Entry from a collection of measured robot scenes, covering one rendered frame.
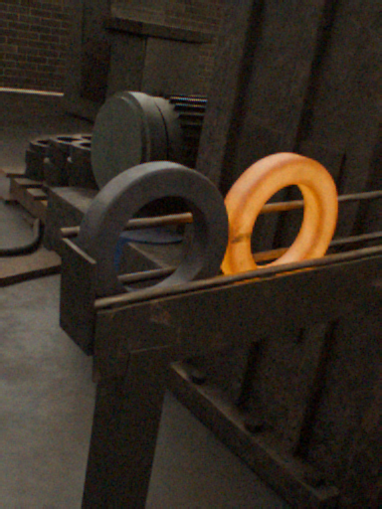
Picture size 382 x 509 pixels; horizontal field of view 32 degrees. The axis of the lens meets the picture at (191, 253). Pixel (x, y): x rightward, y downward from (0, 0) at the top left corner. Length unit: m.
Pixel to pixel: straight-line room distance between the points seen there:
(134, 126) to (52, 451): 1.05
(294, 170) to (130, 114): 1.36
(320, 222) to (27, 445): 0.90
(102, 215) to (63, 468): 0.88
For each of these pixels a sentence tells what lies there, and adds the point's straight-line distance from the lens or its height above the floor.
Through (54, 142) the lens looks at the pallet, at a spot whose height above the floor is 0.37.
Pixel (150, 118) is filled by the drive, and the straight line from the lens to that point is 2.11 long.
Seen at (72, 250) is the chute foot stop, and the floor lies 0.67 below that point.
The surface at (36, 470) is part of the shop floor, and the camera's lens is 1.48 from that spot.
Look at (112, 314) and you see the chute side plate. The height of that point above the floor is 0.62.
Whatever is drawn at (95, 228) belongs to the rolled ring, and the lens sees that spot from 0.69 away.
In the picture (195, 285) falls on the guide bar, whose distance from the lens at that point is 0.76.
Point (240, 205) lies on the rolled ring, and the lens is 0.79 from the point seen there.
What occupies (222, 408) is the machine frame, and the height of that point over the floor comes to 0.07.
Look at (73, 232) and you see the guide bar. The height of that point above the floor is 0.68.
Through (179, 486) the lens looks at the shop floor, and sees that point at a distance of 1.48.
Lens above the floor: 0.91
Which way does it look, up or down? 19 degrees down
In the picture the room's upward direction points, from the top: 10 degrees clockwise
